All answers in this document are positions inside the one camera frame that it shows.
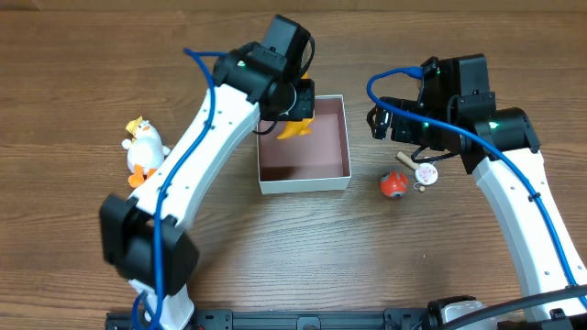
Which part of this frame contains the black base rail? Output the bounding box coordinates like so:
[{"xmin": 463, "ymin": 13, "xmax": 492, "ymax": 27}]
[{"xmin": 105, "ymin": 308, "xmax": 586, "ymax": 330}]

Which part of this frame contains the black thick cable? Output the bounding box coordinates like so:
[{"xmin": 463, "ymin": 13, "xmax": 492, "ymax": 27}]
[{"xmin": 451, "ymin": 283, "xmax": 587, "ymax": 330}]

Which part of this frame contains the right blue cable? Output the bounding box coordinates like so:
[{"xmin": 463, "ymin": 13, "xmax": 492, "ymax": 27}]
[{"xmin": 366, "ymin": 66, "xmax": 587, "ymax": 309}]

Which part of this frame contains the white box pink interior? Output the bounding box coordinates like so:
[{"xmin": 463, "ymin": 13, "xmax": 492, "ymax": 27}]
[{"xmin": 257, "ymin": 94, "xmax": 351, "ymax": 194}]

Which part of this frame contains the white plush duck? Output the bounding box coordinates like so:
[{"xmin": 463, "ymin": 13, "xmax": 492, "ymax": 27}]
[{"xmin": 121, "ymin": 116, "xmax": 171, "ymax": 188}]

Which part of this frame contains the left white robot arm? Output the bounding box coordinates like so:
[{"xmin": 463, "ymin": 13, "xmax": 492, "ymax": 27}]
[{"xmin": 99, "ymin": 15, "xmax": 316, "ymax": 329}]

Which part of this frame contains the wooden pig rattle drum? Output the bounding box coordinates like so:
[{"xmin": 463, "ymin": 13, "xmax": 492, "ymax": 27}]
[{"xmin": 396, "ymin": 151, "xmax": 439, "ymax": 193}]

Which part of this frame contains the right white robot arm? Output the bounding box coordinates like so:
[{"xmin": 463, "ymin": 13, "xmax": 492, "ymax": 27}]
[{"xmin": 366, "ymin": 54, "xmax": 586, "ymax": 329}]

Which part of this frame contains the orange round ball toy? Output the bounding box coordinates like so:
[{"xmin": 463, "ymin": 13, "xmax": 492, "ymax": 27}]
[{"xmin": 379, "ymin": 170, "xmax": 408, "ymax": 198}]

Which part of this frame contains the orange dinosaur toy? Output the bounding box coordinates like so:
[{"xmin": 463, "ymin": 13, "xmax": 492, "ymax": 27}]
[{"xmin": 277, "ymin": 118, "xmax": 315, "ymax": 140}]

